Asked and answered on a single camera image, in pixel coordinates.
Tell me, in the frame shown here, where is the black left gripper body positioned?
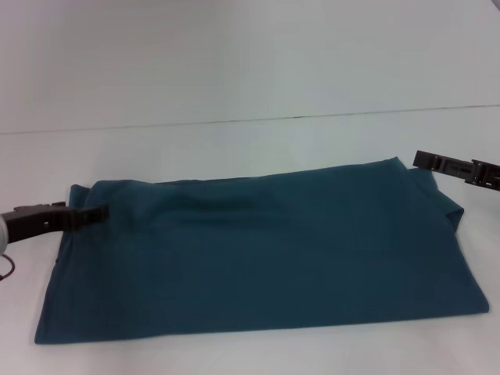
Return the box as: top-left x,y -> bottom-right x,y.
1,201 -> 76,245

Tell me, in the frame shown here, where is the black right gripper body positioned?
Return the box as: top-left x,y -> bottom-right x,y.
470,158 -> 500,191

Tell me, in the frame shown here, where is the teal t-shirt with FREE! print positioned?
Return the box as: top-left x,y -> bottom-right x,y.
33,155 -> 466,347

